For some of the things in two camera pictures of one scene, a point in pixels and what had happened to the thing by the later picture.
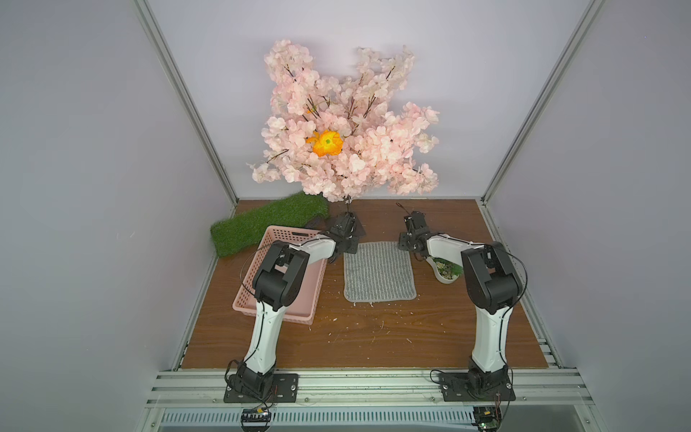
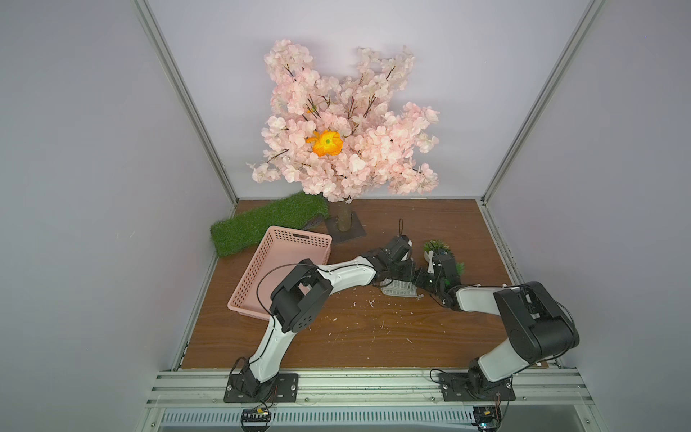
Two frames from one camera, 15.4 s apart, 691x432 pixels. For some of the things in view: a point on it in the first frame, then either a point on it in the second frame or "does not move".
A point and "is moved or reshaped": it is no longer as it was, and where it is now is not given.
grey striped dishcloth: (378, 271) is moved or reshaped
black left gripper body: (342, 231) -> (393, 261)
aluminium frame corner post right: (586, 19) does not move
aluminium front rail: (207, 389) does not move
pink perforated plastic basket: (304, 306) does not move
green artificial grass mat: (243, 233) does not move
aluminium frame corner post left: (187, 98) does not move
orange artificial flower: (326, 142) does not move
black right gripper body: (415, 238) -> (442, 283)
